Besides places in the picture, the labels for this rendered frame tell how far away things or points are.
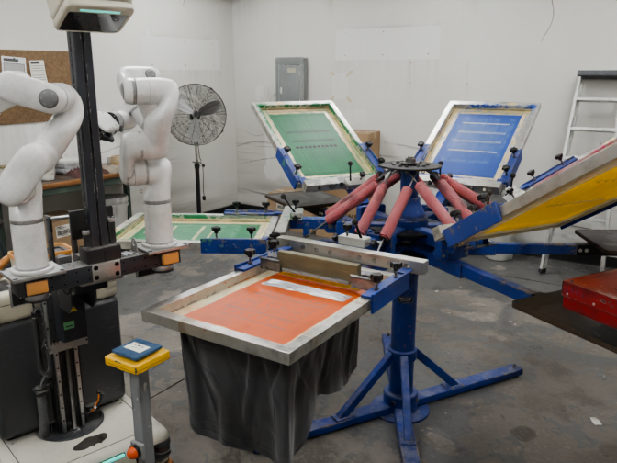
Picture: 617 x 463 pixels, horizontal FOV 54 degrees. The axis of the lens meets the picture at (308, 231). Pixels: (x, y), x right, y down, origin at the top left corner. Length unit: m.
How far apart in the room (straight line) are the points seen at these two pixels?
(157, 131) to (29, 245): 0.52
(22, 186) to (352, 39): 5.32
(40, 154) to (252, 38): 5.88
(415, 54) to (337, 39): 0.94
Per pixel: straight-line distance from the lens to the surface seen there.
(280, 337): 1.86
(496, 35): 6.23
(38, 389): 2.71
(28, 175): 1.88
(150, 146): 2.06
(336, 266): 2.23
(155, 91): 2.02
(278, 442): 1.99
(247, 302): 2.14
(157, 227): 2.17
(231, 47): 7.75
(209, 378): 2.07
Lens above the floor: 1.73
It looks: 15 degrees down
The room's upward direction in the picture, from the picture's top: straight up
